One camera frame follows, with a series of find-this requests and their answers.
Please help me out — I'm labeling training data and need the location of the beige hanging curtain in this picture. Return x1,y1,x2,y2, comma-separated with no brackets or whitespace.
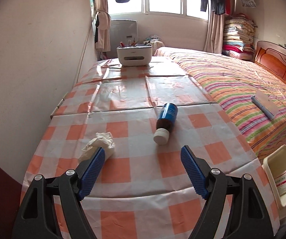
203,11,224,54

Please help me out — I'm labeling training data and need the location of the window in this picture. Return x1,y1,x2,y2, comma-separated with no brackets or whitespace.
104,0,211,20

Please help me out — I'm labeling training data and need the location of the bed with striped sheet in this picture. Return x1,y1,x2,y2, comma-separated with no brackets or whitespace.
154,46,286,160

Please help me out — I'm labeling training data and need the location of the orange checkered tablecloth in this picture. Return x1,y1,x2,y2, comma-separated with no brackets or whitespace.
21,56,280,239

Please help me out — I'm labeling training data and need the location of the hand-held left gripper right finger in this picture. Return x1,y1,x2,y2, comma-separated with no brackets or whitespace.
180,145,275,239

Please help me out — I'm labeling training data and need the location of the white tissue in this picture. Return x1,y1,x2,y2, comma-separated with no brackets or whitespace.
79,132,115,162

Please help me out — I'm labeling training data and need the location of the blue and white flat case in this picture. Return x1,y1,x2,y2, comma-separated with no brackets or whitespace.
251,90,280,120

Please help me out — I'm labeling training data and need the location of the floral cloth bundle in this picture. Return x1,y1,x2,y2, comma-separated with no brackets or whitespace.
143,35,162,48

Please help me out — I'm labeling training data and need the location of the beige tied curtain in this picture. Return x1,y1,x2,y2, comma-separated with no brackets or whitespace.
93,0,111,53

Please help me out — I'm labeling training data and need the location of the cream plastic bin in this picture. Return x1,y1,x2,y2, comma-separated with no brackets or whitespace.
263,145,286,210

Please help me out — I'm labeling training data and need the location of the stack of folded blankets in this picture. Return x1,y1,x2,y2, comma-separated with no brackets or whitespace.
221,14,257,61

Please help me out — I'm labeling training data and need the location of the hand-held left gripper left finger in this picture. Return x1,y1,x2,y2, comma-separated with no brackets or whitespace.
12,147,106,239

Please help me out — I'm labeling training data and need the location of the white desk organizer box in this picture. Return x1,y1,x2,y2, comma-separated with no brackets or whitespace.
116,40,153,67

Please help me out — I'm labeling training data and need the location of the brown bottle with blue label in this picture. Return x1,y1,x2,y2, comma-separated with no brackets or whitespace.
153,103,178,145

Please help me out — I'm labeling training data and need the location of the white standing air conditioner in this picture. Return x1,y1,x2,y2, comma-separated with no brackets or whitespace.
109,19,138,58

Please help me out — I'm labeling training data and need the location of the wooden headboard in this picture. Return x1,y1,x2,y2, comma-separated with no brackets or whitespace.
254,40,286,99

